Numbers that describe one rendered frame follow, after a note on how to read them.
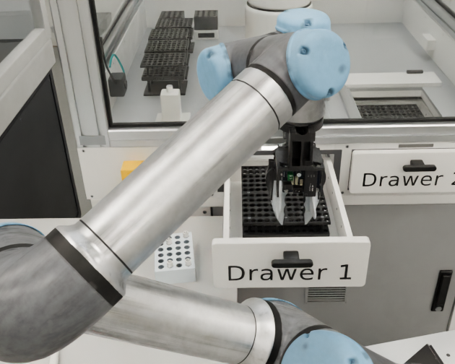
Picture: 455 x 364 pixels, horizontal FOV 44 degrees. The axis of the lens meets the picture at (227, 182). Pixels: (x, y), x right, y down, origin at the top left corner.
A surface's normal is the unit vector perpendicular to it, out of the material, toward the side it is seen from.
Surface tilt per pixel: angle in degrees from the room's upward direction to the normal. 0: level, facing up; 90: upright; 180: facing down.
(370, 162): 90
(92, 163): 90
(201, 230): 0
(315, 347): 45
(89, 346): 0
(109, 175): 90
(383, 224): 90
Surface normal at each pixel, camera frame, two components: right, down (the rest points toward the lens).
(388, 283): -0.01, 0.54
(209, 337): 0.46, 0.17
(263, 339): -0.18, -0.32
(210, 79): -0.86, 0.29
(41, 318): 0.10, 0.28
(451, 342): -0.03, -0.84
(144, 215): 0.29, -0.08
